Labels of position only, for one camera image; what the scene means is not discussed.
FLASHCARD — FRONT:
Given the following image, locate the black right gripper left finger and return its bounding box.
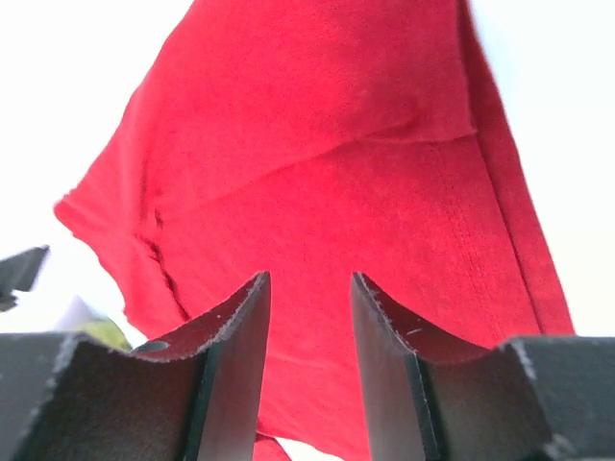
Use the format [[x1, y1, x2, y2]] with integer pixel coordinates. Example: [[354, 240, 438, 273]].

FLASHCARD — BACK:
[[1, 273, 271, 460]]

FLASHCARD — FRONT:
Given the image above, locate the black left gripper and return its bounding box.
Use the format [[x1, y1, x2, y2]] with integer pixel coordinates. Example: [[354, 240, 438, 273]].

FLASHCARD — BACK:
[[0, 245, 49, 307]]

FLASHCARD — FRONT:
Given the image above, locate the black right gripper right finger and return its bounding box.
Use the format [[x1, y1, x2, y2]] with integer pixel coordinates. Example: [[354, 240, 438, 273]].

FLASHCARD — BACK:
[[351, 274, 614, 460]]

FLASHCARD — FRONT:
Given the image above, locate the red t shirt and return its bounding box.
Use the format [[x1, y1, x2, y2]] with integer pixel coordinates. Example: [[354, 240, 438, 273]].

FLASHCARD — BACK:
[[55, 1, 574, 460]]

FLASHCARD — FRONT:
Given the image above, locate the olive green plastic basket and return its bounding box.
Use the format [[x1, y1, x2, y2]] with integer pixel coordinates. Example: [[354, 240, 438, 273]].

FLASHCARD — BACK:
[[81, 320, 132, 352]]

